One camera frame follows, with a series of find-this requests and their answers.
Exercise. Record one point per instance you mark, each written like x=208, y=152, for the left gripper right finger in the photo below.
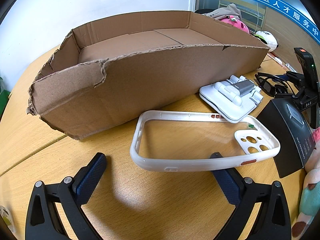
x=273, y=218

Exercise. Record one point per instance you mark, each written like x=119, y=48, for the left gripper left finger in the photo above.
x=43, y=220

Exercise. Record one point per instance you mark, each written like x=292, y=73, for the pig plush toy teal shirt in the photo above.
x=309, y=202

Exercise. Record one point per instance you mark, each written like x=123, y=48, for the black product box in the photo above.
x=286, y=122

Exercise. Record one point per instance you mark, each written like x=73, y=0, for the clear white phone case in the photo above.
x=257, y=143

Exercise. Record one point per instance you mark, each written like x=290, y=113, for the black sunglasses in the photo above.
x=273, y=85

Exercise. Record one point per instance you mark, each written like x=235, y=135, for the paper cup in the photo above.
x=8, y=219

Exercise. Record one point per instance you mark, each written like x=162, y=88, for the white panda plush toy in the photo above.
x=268, y=39

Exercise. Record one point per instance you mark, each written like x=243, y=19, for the white folding phone stand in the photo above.
x=233, y=98

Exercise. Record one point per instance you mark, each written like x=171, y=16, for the pink plush toy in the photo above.
x=234, y=21

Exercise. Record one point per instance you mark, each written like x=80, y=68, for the beige folded cloth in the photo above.
x=225, y=12

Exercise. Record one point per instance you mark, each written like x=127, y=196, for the green planter box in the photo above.
x=4, y=97

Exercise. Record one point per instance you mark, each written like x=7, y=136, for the brown cardboard box tray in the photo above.
x=109, y=71

